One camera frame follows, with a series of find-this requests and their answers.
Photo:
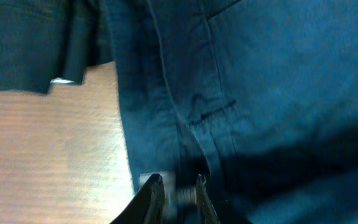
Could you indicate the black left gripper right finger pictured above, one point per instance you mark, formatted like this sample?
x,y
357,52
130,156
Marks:
x,y
206,211

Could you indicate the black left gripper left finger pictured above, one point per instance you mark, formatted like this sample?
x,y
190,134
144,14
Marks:
x,y
147,205

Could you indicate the dark blue shorts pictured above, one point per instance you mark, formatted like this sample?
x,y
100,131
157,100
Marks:
x,y
259,96

